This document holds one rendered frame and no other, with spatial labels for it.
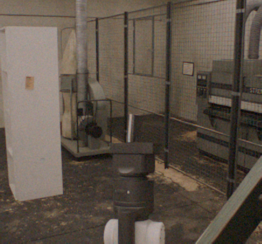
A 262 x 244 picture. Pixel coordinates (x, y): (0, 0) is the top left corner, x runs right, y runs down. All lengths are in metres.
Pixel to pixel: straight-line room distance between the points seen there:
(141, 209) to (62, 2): 8.31
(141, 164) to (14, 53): 3.50
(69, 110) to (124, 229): 5.86
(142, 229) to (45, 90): 3.57
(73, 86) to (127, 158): 5.63
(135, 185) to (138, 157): 0.06
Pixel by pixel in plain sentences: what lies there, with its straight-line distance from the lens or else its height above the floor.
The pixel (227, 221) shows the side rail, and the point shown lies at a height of 1.27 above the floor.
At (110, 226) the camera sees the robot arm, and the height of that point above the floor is 1.42.
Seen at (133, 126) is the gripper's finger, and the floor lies 1.62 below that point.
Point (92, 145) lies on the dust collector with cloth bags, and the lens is 5.85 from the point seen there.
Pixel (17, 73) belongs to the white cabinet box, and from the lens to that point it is 4.14.
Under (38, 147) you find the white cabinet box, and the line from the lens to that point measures 4.31.
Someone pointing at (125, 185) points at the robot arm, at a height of 1.51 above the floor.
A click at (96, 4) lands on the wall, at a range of 9.17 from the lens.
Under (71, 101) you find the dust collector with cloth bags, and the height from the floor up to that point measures 0.89.
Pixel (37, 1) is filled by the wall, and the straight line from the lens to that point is 8.75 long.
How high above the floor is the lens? 1.78
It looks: 11 degrees down
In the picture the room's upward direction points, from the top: straight up
